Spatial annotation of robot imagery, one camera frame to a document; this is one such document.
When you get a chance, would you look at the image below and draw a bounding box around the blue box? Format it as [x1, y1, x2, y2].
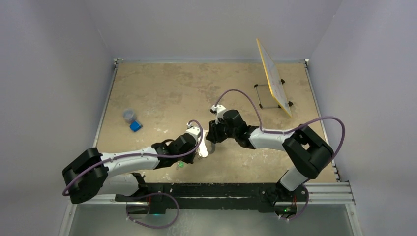
[129, 120, 143, 132]

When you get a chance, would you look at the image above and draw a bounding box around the yellow framed whiteboard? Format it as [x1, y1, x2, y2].
[256, 39, 292, 118]

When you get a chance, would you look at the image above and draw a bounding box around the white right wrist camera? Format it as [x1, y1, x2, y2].
[210, 104, 227, 124]

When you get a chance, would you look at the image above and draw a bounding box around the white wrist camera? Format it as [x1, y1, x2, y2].
[210, 104, 227, 124]
[185, 122, 202, 142]

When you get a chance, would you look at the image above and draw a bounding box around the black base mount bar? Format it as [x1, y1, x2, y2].
[115, 182, 309, 216]

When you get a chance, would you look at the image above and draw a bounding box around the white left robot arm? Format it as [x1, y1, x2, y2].
[62, 132, 204, 204]

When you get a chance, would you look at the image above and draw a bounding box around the clear jar of paperclips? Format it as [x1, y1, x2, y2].
[122, 109, 136, 123]

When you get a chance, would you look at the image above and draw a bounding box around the aluminium table rail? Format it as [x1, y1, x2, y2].
[58, 58, 124, 236]

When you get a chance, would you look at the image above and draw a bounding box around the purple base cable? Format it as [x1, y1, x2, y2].
[125, 191, 180, 229]

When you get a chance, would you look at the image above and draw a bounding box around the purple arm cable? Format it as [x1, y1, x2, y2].
[214, 88, 346, 181]
[61, 119, 204, 197]

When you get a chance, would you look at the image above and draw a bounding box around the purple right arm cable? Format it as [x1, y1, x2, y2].
[214, 88, 346, 181]

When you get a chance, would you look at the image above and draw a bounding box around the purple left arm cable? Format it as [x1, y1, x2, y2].
[61, 119, 204, 197]

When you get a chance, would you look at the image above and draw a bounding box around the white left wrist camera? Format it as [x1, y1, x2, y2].
[185, 122, 202, 142]

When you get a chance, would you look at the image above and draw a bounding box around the metal whiteboard stand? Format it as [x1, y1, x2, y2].
[254, 84, 282, 109]

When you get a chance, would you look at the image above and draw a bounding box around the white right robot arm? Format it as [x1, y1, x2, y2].
[206, 105, 334, 200]

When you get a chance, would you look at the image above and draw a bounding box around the green key tag with key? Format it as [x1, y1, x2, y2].
[176, 162, 184, 170]

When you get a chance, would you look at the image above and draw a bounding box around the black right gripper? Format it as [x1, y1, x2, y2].
[207, 117, 238, 144]

